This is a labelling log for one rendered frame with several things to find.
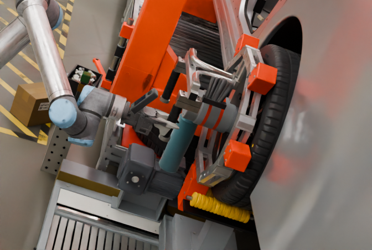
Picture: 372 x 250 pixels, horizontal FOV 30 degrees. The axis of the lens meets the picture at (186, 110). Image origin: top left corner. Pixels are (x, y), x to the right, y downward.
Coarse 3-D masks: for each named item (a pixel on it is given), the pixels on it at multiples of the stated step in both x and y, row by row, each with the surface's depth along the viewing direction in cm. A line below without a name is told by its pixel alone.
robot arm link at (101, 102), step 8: (88, 88) 249; (96, 88) 251; (80, 96) 248; (88, 96) 248; (96, 96) 249; (104, 96) 250; (112, 96) 251; (80, 104) 249; (88, 104) 248; (96, 104) 248; (104, 104) 249; (112, 104) 250; (96, 112) 248; (104, 112) 250
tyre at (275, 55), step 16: (272, 48) 269; (272, 64) 260; (288, 64) 258; (288, 80) 253; (272, 96) 248; (288, 96) 249; (272, 112) 246; (272, 128) 246; (256, 144) 247; (272, 144) 247; (256, 160) 247; (240, 176) 253; (256, 176) 252; (224, 192) 265; (240, 192) 257
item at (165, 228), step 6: (168, 216) 325; (162, 222) 324; (168, 222) 325; (162, 228) 320; (168, 228) 320; (162, 234) 316; (168, 234) 316; (162, 240) 311; (168, 240) 312; (162, 246) 307; (168, 246) 308
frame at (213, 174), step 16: (256, 64) 258; (256, 96) 252; (240, 112) 249; (256, 112) 250; (240, 128) 248; (208, 144) 298; (224, 144) 255; (208, 160) 288; (208, 176) 264; (224, 176) 259
